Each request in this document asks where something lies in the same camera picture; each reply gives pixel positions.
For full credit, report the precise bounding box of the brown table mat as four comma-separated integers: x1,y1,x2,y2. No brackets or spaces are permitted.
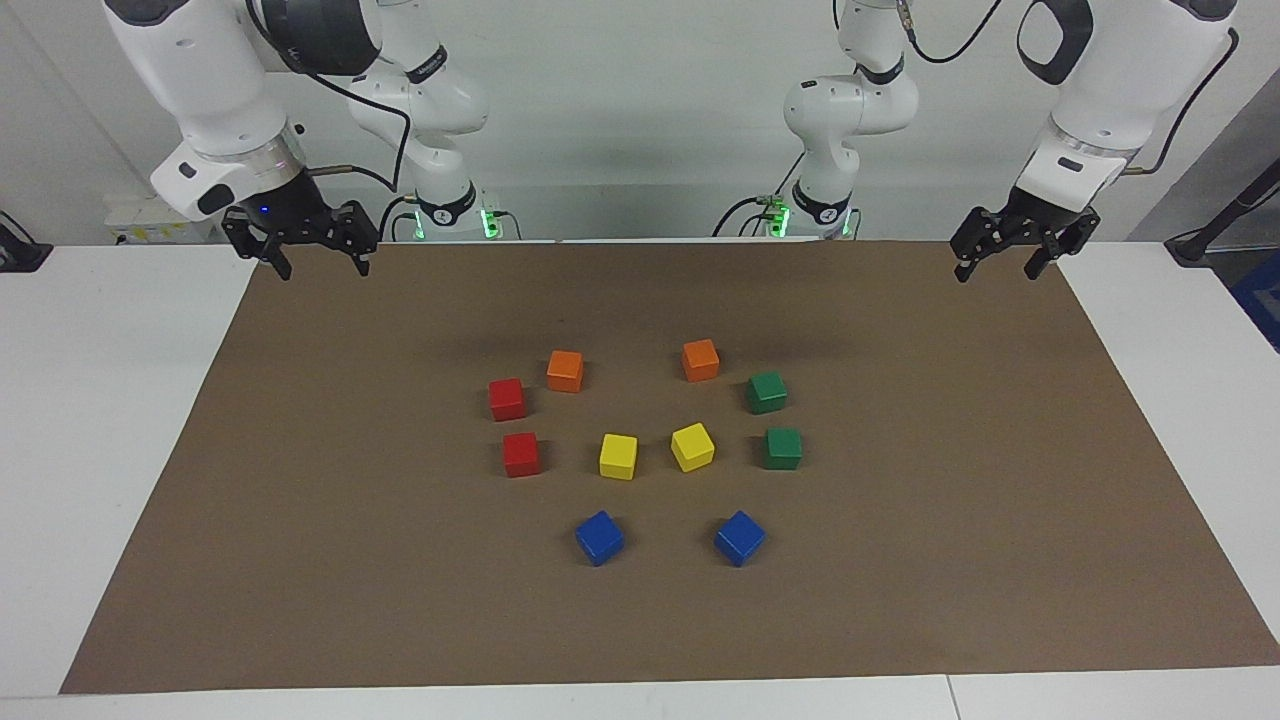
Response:
60,240,1280,694

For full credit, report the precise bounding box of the black left base cable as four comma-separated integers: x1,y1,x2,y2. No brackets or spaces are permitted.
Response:
712,150,806,239

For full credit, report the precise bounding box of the black stand with pole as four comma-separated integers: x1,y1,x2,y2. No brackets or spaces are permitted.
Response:
1165,158,1280,267

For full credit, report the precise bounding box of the white power strip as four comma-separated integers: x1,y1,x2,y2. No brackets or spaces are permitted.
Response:
105,195,216,246

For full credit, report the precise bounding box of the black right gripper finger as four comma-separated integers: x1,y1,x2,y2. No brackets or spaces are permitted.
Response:
338,200,379,278
222,210,293,281

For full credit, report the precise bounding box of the black base cable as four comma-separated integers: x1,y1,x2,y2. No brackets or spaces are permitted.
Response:
378,192,421,241
712,150,806,239

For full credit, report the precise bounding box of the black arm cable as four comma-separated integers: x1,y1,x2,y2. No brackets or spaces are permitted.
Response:
245,0,413,193
895,0,1241,176

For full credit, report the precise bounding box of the blue wooden cube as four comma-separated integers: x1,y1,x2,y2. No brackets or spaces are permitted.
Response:
713,510,767,568
574,510,626,567

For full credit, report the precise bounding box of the blue crate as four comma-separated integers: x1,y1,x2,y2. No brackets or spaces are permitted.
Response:
1230,250,1280,353

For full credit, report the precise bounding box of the black right base cable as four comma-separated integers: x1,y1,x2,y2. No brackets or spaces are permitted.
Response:
378,192,421,241

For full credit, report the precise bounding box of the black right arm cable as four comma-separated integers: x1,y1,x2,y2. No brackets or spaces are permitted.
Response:
245,0,413,193

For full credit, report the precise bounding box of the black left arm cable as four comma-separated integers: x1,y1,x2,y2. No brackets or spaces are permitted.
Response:
895,0,1241,176

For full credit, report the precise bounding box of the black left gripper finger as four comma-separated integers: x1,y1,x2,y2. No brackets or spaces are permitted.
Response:
950,207,1005,284
1022,210,1101,281

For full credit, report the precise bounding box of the yellow wooden cube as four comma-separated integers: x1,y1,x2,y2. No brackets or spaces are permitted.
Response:
598,433,639,481
670,422,716,473

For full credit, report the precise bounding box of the black floor mount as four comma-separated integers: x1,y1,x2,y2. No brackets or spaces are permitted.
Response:
0,210,53,273

